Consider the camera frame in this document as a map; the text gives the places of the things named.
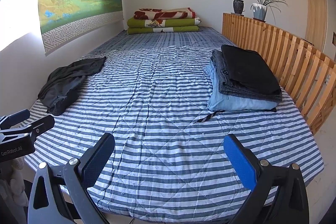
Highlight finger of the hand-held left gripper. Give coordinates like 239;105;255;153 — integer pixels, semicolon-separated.
0;114;55;140
0;109;30;130

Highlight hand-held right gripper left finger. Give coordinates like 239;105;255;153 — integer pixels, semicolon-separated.
28;133;115;224

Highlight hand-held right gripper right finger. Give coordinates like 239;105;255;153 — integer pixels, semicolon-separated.
222;134;310;224

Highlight dark grey pants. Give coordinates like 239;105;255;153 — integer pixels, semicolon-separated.
38;56;107;116

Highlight person's left hand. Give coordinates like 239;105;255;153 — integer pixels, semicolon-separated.
9;157;29;207

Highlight stack of folded clothes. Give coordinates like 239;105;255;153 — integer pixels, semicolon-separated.
210;50;282;103
203;64;277;112

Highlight blue white striped quilt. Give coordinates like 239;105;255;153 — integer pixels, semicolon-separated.
21;46;324;216

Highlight black folded garment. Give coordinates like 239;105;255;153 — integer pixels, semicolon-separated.
221;45;282;95

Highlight blue plaid bed sheet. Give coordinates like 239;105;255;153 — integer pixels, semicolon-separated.
91;27;234;56

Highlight potted plant in white pot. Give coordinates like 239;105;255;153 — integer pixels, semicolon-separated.
243;0;289;24

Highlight dark speckled pot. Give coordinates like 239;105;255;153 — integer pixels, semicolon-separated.
233;0;245;16

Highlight red floral folded blanket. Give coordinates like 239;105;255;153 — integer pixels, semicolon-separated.
134;7;197;20

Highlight light wooden cabinet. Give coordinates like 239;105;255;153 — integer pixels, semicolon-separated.
306;0;328;51

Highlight black printed strap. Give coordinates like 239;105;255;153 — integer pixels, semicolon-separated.
193;109;226;123

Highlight wooden slatted bed rail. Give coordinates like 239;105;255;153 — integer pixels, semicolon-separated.
223;13;336;134

